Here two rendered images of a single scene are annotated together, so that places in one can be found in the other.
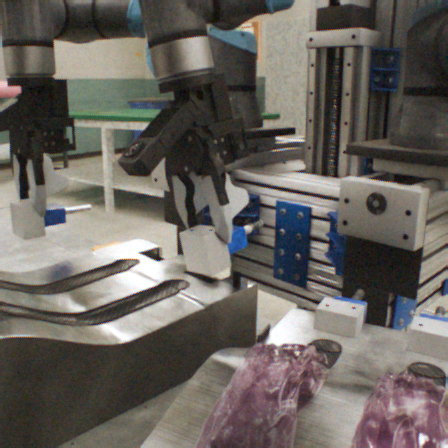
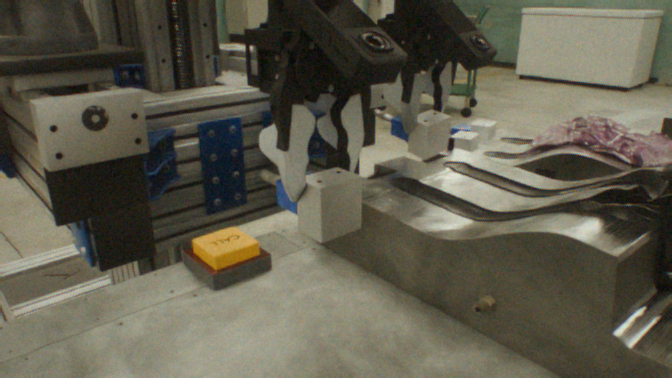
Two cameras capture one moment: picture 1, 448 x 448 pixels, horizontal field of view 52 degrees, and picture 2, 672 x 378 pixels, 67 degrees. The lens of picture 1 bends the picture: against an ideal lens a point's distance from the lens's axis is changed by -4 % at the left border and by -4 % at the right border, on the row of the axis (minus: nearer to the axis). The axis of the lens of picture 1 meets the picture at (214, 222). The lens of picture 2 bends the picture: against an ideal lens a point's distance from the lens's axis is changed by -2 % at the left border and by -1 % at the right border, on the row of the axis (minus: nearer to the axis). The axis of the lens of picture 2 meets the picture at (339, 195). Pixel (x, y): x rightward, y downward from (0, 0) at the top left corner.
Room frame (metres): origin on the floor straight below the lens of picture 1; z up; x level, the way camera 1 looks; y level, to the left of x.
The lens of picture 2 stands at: (0.69, 0.75, 1.12)
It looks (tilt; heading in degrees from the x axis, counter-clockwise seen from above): 22 degrees down; 273
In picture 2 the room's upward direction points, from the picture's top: straight up
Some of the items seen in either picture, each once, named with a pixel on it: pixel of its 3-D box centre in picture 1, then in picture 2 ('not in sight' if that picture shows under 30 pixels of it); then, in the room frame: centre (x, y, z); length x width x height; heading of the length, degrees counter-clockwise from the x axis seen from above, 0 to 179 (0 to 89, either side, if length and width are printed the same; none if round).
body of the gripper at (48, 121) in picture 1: (38, 117); (303, 26); (0.75, 0.28, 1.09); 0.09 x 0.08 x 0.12; 133
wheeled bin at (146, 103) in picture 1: (148, 126); not in sight; (8.24, 1.12, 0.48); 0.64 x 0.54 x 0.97; 53
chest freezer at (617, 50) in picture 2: not in sight; (584, 46); (-2.24, -6.38, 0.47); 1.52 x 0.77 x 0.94; 137
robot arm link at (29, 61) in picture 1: (29, 64); not in sight; (0.74, 0.28, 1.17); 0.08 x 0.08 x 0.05
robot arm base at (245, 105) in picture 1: (232, 105); (40, 16); (1.18, -0.04, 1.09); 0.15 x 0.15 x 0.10
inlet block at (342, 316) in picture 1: (348, 311); (439, 145); (0.55, -0.17, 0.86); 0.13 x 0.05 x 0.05; 151
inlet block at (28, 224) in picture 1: (54, 213); (299, 190); (0.76, 0.27, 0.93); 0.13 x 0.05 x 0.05; 133
